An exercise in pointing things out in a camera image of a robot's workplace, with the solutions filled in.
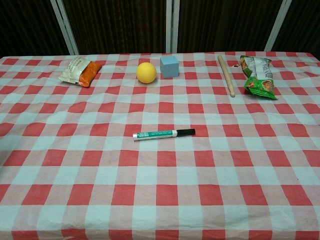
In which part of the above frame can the light blue cube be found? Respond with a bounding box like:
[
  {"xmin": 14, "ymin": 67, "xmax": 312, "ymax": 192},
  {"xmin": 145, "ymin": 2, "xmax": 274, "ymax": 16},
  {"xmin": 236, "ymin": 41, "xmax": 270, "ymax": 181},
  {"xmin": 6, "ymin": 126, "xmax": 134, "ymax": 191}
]
[{"xmin": 159, "ymin": 56, "xmax": 181, "ymax": 79}]

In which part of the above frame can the black marker cap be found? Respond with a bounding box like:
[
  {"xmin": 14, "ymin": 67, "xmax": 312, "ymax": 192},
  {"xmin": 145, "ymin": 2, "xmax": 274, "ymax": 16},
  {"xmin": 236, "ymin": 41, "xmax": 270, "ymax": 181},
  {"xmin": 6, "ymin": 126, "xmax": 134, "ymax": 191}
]
[{"xmin": 176, "ymin": 128, "xmax": 197, "ymax": 137}]

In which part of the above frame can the red white checkered tablecloth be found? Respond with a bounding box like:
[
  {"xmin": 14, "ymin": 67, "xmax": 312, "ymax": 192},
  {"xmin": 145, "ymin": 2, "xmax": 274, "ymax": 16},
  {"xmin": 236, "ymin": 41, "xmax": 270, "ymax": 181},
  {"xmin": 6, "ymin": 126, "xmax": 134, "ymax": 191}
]
[{"xmin": 0, "ymin": 51, "xmax": 320, "ymax": 240}]

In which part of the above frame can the dark brown partition panel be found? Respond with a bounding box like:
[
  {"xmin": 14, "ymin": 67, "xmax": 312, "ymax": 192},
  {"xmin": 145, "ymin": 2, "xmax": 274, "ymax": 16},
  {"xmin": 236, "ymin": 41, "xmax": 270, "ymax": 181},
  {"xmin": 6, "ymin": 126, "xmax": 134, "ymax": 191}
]
[
  {"xmin": 49, "ymin": 0, "xmax": 174, "ymax": 56},
  {"xmin": 172, "ymin": 0, "xmax": 293, "ymax": 54},
  {"xmin": 0, "ymin": 0, "xmax": 80, "ymax": 60},
  {"xmin": 264, "ymin": 0, "xmax": 320, "ymax": 62}
]

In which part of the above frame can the green snack bag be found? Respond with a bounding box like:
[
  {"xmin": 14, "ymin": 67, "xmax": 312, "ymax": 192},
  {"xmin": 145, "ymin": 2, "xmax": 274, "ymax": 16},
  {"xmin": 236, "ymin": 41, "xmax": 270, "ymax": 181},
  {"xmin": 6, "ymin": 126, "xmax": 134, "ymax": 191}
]
[{"xmin": 239, "ymin": 55, "xmax": 279, "ymax": 101}]

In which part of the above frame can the white green marker body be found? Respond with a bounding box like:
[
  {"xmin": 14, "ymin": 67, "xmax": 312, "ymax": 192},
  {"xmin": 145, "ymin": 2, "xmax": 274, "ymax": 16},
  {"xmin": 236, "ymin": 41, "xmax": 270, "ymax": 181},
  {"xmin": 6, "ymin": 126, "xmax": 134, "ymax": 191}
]
[{"xmin": 132, "ymin": 129, "xmax": 179, "ymax": 142}]

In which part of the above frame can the yellow ball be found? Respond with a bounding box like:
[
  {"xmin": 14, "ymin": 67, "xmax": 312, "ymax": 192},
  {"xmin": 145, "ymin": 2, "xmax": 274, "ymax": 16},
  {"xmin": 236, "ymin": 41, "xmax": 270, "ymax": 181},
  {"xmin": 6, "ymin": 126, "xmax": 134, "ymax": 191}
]
[{"xmin": 136, "ymin": 62, "xmax": 158, "ymax": 84}]

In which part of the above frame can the wooden stick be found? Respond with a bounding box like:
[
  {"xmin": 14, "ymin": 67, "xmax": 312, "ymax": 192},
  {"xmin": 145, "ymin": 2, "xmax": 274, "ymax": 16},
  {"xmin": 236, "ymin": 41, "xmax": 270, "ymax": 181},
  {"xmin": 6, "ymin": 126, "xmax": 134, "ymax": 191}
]
[{"xmin": 217, "ymin": 55, "xmax": 237, "ymax": 98}]

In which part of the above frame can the orange white snack packet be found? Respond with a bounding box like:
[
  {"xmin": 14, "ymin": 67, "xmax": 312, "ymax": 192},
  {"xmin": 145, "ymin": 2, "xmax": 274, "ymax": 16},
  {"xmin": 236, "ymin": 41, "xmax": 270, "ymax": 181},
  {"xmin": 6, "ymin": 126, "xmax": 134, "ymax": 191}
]
[{"xmin": 58, "ymin": 56, "xmax": 103, "ymax": 88}]

